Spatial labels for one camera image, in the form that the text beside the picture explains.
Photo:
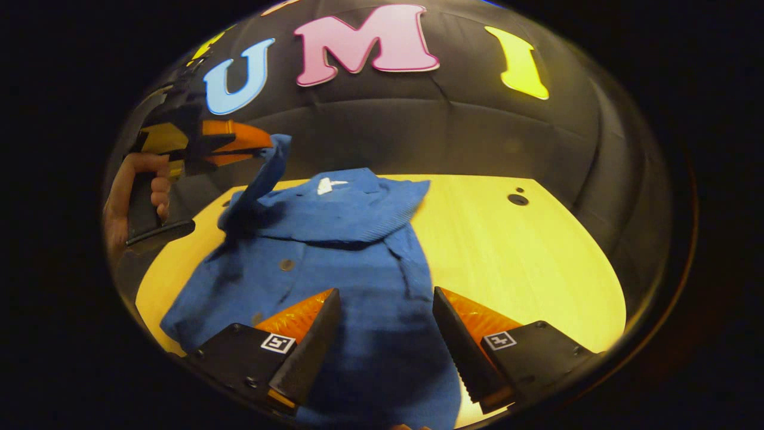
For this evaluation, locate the black backdrop cloth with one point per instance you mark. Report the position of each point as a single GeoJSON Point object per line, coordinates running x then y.
{"type": "Point", "coordinates": [477, 131]}

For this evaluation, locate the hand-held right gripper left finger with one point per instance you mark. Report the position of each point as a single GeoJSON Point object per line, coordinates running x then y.
{"type": "Point", "coordinates": [310, 358]}

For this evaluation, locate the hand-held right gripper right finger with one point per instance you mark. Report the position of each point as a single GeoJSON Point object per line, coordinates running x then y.
{"type": "Point", "coordinates": [462, 358]}

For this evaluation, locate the blue button-up shirt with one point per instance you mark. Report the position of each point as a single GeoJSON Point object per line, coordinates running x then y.
{"type": "Point", "coordinates": [358, 251]}

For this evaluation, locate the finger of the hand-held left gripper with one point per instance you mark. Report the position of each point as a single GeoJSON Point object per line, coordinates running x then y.
{"type": "Point", "coordinates": [239, 132]}
{"type": "Point", "coordinates": [230, 159]}

